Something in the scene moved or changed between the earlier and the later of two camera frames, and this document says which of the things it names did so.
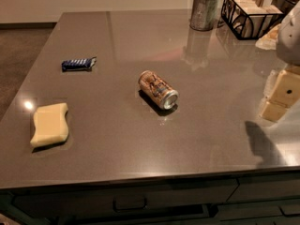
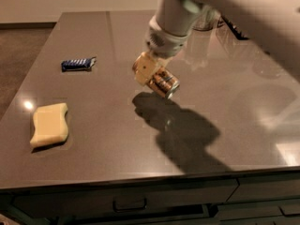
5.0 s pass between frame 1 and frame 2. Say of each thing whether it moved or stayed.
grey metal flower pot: stayed
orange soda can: moved
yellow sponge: stayed
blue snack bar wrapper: stayed
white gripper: moved
